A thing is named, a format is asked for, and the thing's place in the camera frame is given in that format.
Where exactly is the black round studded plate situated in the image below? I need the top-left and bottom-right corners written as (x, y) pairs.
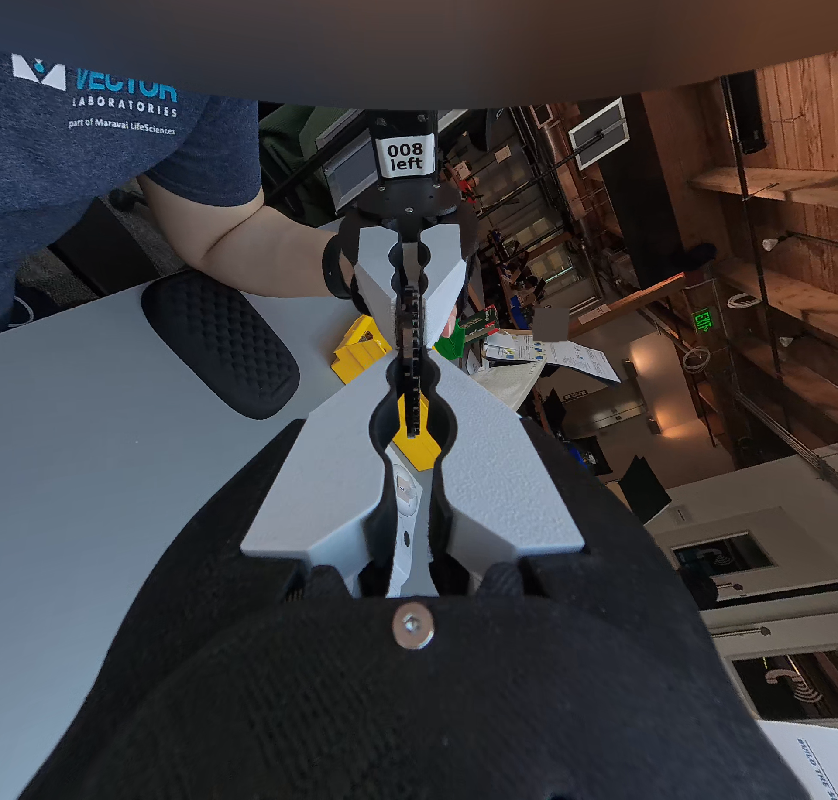
top-left (395, 283), bottom-right (428, 438)

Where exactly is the white instruction sheet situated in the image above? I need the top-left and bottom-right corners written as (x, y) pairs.
top-left (483, 332), bottom-right (622, 383)

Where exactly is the person's blue shirt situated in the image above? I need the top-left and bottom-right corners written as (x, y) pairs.
top-left (0, 48), bottom-right (264, 330)

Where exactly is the yellow plastic bin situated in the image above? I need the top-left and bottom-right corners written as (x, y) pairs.
top-left (330, 315), bottom-right (441, 471)

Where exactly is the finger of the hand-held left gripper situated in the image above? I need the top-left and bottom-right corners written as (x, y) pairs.
top-left (416, 224), bottom-right (469, 349)
top-left (354, 224), bottom-right (405, 351)

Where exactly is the brick instruction booklet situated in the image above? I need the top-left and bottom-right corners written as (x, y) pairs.
top-left (759, 720), bottom-right (838, 800)

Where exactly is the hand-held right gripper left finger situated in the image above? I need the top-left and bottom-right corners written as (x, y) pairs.
top-left (240, 349), bottom-right (402, 597)

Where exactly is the black quilted wrist rest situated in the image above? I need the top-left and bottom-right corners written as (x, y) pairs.
top-left (141, 270), bottom-right (301, 420)

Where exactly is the white desk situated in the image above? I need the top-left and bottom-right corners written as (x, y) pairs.
top-left (0, 280), bottom-right (547, 722)

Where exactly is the white hanging panel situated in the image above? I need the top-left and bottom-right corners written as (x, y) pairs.
top-left (568, 98), bottom-right (631, 169)

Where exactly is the black wristband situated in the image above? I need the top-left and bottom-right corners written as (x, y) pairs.
top-left (321, 232), bottom-right (357, 301)

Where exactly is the round desk sticker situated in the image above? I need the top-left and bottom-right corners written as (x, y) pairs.
top-left (392, 465), bottom-right (420, 518)

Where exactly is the person's left forearm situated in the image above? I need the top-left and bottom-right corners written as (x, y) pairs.
top-left (139, 175), bottom-right (341, 298)

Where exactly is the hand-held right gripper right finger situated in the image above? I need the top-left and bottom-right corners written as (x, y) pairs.
top-left (429, 347), bottom-right (587, 595)

